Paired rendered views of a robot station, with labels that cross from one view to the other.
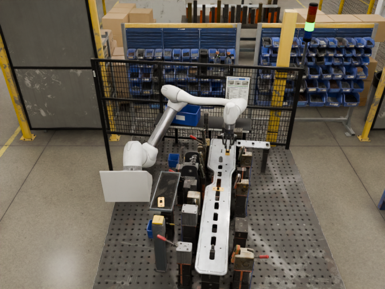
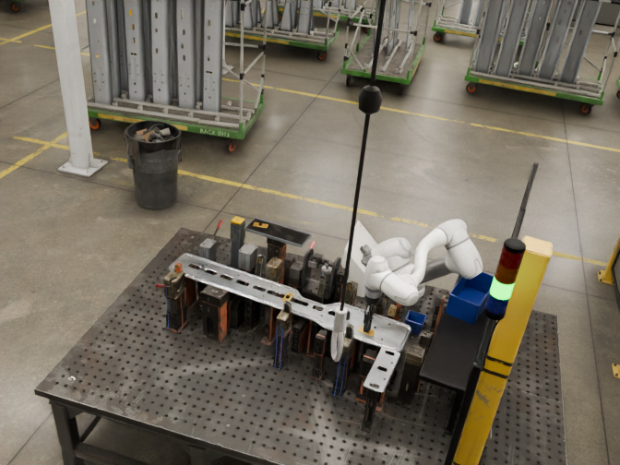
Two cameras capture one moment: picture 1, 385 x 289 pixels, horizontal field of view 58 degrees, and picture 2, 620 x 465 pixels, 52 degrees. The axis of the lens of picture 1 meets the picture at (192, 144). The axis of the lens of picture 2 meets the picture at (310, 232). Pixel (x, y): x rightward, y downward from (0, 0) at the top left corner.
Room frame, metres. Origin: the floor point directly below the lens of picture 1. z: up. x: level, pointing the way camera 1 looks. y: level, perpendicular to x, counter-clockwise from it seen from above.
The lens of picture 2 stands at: (2.61, -2.73, 3.13)
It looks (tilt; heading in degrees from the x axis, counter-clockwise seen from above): 33 degrees down; 104
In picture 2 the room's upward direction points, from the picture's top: 5 degrees clockwise
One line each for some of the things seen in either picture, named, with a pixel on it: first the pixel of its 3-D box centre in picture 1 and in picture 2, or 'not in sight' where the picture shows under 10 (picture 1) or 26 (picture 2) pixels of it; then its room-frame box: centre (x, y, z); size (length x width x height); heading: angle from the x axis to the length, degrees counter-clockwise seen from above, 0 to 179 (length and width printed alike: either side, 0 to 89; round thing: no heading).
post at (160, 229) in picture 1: (160, 245); (237, 253); (1.46, 0.21, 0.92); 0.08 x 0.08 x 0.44; 83
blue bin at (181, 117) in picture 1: (183, 113); (471, 294); (2.85, 0.09, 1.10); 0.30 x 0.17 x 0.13; 74
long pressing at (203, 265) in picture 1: (219, 191); (283, 298); (1.89, -0.19, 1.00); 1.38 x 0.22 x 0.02; 173
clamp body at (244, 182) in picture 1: (240, 198); (282, 339); (1.95, -0.37, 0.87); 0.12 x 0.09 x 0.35; 83
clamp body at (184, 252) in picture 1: (184, 265); (208, 268); (1.34, 0.05, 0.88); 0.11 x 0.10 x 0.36; 83
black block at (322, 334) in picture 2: (240, 183); (319, 355); (2.16, -0.39, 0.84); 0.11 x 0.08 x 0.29; 83
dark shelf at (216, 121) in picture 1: (203, 122); (460, 327); (2.83, -0.10, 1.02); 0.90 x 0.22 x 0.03; 83
